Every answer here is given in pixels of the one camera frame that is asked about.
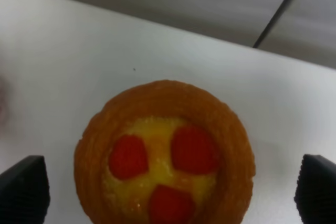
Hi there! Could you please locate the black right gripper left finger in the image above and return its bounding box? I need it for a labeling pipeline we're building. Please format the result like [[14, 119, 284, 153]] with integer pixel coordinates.
[[1, 155, 50, 224]]

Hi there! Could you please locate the toy fruit tart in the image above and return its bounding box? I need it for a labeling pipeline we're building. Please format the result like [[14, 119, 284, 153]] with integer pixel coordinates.
[[74, 80, 256, 223]]

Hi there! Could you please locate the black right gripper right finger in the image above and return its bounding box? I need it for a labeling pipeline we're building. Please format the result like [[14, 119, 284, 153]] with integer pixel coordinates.
[[294, 154, 335, 224]]

